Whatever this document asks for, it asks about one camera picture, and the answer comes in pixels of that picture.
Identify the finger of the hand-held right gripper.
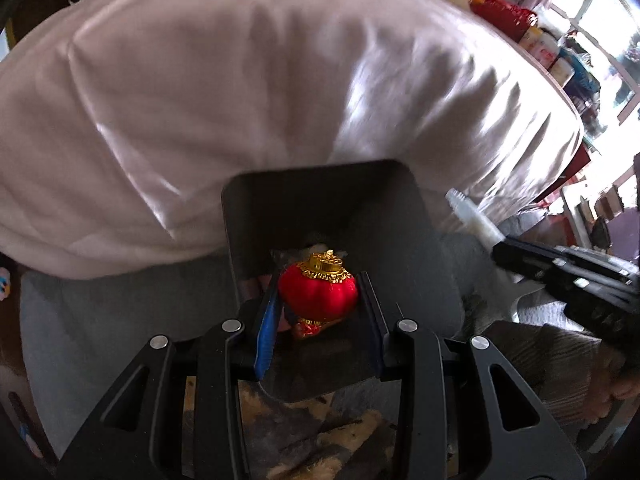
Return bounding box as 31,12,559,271
491,236,640,277
519,270,640,307

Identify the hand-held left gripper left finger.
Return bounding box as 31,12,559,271
55,270,283,480

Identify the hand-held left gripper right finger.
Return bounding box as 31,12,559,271
356,270,587,480

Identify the red lantern ornament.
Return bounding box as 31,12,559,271
277,250,360,342

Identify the black plastic bin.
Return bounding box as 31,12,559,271
221,158,464,404

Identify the person's right hand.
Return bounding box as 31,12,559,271
594,360,640,427

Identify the person's plaid pants leg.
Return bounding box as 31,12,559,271
480,320,627,432

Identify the grey floor rug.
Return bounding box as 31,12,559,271
19,230,501,461

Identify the blue snack packet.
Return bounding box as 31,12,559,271
570,50,602,107

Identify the small white bottle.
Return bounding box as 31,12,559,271
547,54,577,87

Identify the white bottle pink label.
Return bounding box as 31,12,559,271
519,25,545,57

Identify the white cloth covered table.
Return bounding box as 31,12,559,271
0,0,587,282

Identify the large window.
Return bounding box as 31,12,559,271
545,0,640,127

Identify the red plastic basket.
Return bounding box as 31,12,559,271
470,0,539,42

